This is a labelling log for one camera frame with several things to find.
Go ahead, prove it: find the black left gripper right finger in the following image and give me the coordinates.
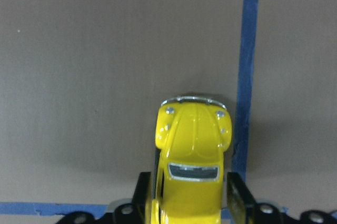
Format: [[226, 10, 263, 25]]
[[227, 172, 256, 224]]

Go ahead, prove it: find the yellow beetle toy car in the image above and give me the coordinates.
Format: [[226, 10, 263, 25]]
[[151, 95, 232, 223]]

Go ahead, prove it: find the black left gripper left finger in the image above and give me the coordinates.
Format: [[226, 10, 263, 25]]
[[132, 172, 153, 223]]

